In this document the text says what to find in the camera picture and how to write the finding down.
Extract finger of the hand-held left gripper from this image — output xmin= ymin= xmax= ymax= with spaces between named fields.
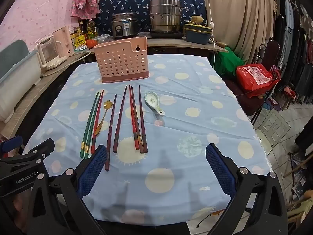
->
xmin=0 ymin=138 xmax=55 ymax=169
xmin=0 ymin=135 xmax=23 ymax=157

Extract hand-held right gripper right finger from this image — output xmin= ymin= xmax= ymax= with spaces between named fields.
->
xmin=205 ymin=143 xmax=288 ymax=235

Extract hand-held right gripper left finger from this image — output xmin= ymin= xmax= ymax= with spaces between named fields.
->
xmin=26 ymin=144 xmax=109 ymax=235

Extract dark maroon chopstick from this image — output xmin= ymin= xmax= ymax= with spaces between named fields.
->
xmin=112 ymin=86 xmax=128 ymax=153
xmin=105 ymin=94 xmax=118 ymax=171

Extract red chopstick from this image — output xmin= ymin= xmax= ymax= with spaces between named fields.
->
xmin=128 ymin=86 xmax=140 ymax=150
xmin=90 ymin=90 xmax=105 ymax=154

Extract red and brown chopsticks group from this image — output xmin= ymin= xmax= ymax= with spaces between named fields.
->
xmin=131 ymin=86 xmax=145 ymax=154

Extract pink perforated utensil holder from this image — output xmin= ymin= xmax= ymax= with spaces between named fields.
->
xmin=94 ymin=37 xmax=149 ymax=84

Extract white bin with blue lid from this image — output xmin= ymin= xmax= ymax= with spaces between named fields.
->
xmin=0 ymin=40 xmax=41 ymax=123

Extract gold flower-shaped spoon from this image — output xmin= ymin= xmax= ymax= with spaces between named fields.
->
xmin=93 ymin=100 xmax=111 ymax=136

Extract dark metal chair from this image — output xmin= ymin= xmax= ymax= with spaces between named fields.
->
xmin=221 ymin=39 xmax=285 ymax=125

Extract blue planet-print tablecloth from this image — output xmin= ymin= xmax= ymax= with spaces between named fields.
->
xmin=23 ymin=52 xmax=271 ymax=228

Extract white ceramic soup spoon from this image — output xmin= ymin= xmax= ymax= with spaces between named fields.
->
xmin=144 ymin=92 xmax=165 ymax=116

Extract glass kettle with white base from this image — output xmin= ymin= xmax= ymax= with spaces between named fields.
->
xmin=37 ymin=36 xmax=67 ymax=70

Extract red printed bag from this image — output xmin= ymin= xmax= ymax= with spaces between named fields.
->
xmin=235 ymin=64 xmax=281 ymax=98

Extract green plastic bag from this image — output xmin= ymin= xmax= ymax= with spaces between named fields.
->
xmin=215 ymin=46 xmax=247 ymax=76

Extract pink electric kettle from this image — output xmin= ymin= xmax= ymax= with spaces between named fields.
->
xmin=52 ymin=26 xmax=75 ymax=58

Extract yellow-labelled bottle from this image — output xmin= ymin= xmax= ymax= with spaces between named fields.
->
xmin=71 ymin=29 xmax=86 ymax=49

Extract dark sauce bottle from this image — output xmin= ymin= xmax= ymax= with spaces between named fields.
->
xmin=79 ymin=21 xmax=88 ymax=41

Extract clear plastic food container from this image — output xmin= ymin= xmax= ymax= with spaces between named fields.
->
xmin=94 ymin=35 xmax=110 ymax=45

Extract blue plastic basin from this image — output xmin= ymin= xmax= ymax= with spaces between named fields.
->
xmin=184 ymin=29 xmax=211 ymax=45

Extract pink dotted curtain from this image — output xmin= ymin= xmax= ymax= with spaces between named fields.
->
xmin=0 ymin=0 xmax=81 ymax=54

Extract row of hanging clothes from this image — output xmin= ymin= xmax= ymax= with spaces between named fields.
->
xmin=271 ymin=0 xmax=313 ymax=106

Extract black induction cooker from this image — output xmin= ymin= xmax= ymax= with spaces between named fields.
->
xmin=149 ymin=31 xmax=185 ymax=39

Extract silver rice cooker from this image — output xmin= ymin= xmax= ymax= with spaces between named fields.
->
xmin=111 ymin=12 xmax=140 ymax=39

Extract beige curtain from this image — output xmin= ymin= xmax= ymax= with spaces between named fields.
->
xmin=204 ymin=0 xmax=282 ymax=65

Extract stainless steel steamer pot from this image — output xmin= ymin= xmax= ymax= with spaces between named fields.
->
xmin=149 ymin=0 xmax=183 ymax=33

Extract navy printed cloth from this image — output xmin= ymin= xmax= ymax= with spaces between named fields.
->
xmin=94 ymin=0 xmax=206 ymax=36

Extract white kettle cord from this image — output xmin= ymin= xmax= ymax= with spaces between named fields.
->
xmin=70 ymin=50 xmax=92 ymax=66

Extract white cord with switch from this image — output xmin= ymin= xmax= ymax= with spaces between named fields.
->
xmin=205 ymin=0 xmax=218 ymax=69

